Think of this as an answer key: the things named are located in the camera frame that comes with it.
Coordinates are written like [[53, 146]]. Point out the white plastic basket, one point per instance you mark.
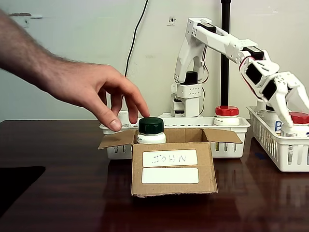
[[272, 149], [237, 126]]

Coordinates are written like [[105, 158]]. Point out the blue tape strip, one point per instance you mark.
[[260, 156]]

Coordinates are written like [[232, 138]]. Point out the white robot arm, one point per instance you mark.
[[212, 38]]

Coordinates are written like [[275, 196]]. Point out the red-capped bottle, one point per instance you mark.
[[300, 118], [227, 111]]

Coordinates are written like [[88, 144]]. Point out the bare person forearm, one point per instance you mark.
[[21, 48]]

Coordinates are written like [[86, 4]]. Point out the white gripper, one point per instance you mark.
[[277, 93]]

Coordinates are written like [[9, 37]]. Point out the bare person hand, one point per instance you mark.
[[91, 84]]

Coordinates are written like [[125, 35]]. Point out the brown cardboard box flaps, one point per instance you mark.
[[169, 191]]

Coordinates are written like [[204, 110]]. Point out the black vertical pole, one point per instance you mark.
[[225, 72]]

